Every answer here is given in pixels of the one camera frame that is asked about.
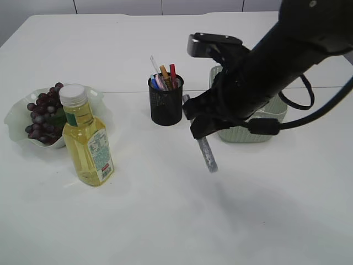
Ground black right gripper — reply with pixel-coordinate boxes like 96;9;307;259
183;69;276;140

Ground silver glitter pen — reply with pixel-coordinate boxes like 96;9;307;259
182;94;218;173

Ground red glitter pen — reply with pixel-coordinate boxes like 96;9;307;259
169;64;178;89

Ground gold glitter pen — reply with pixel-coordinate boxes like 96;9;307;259
159;65;173;91

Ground pink scissors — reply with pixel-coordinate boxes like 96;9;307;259
154;74;165;91

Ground blue scissors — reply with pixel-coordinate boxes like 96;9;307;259
150;75;159;90

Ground clear plastic ruler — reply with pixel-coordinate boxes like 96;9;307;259
150;55;161;75

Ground yellow oil bottle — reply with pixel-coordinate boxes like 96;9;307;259
59;84;114;186

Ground purple artificial grape bunch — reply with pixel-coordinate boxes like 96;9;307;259
25;82;67;146

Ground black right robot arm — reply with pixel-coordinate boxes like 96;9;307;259
183;1;352;139

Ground green plastic basket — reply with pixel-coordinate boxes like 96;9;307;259
209;65;288;143

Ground black mesh pen holder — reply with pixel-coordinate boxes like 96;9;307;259
148;75;184;126

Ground green wavy glass plate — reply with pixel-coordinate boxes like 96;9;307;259
4;86;108;149

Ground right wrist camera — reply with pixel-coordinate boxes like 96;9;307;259
187;33;243;58

